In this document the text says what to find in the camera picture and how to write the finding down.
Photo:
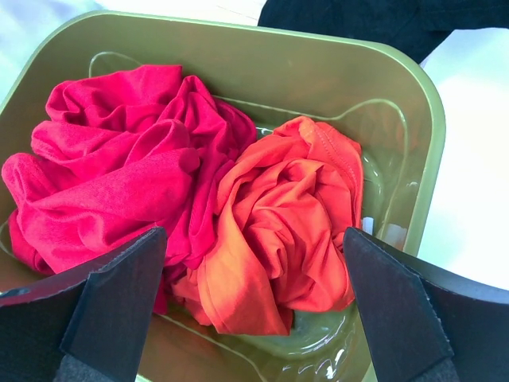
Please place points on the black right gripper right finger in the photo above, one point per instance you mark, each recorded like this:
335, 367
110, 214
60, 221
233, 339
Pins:
422, 322

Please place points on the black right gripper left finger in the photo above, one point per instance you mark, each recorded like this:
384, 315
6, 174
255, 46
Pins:
88, 323

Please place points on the orange t shirt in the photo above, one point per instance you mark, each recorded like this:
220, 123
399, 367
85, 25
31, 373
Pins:
281, 215

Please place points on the black t shirt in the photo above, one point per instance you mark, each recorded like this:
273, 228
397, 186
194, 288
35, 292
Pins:
414, 27

